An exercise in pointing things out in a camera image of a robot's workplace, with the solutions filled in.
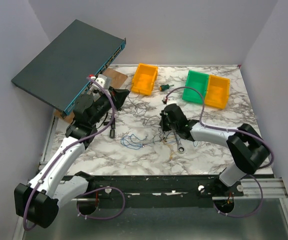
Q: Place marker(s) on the large ratchet wrench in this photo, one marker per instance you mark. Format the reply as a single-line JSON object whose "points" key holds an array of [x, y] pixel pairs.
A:
{"points": [[180, 147]]}

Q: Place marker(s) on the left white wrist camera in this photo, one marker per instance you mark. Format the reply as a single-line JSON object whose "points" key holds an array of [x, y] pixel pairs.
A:
{"points": [[102, 80]]}

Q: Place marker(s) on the aluminium frame rail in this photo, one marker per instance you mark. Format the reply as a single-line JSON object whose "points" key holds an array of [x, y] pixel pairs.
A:
{"points": [[272, 188]]}

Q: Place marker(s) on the black metal T fitting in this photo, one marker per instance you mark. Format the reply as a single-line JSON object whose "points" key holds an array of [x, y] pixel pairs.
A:
{"points": [[112, 129]]}

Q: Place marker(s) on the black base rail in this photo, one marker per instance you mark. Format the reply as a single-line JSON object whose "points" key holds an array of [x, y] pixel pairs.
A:
{"points": [[144, 191]]}

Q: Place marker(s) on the small combination wrench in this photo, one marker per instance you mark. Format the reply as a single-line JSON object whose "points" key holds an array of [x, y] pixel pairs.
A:
{"points": [[153, 143]]}

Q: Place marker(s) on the plywood board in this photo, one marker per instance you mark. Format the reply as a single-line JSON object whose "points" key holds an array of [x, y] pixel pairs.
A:
{"points": [[118, 80]]}

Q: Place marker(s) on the left yellow plastic bin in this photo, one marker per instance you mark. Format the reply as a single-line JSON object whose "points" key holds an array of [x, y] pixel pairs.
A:
{"points": [[144, 79]]}

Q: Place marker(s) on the dark grey network switch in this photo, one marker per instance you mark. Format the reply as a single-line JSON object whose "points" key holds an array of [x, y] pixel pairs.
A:
{"points": [[58, 74]]}

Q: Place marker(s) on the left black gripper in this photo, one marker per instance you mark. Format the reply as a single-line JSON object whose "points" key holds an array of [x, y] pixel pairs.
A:
{"points": [[118, 96]]}

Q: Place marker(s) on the green plastic bin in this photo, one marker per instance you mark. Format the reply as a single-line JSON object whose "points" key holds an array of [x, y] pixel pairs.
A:
{"points": [[198, 81]]}

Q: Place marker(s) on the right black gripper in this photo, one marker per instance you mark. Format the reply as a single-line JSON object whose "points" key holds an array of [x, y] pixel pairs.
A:
{"points": [[164, 126]]}

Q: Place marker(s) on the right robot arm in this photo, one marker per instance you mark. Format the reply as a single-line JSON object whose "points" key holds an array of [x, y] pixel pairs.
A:
{"points": [[247, 148]]}

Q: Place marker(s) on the right yellow plastic bin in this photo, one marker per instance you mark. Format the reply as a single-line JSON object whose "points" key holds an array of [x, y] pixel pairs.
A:
{"points": [[218, 92]]}

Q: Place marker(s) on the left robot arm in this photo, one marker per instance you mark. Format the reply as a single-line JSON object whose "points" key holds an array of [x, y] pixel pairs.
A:
{"points": [[39, 201]]}

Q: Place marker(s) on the green stubby screwdriver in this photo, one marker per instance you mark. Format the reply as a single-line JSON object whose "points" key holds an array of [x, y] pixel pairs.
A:
{"points": [[165, 87]]}

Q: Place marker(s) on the yellow plastic bin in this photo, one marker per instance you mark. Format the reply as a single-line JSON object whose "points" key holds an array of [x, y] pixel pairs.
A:
{"points": [[144, 79], [218, 92]]}

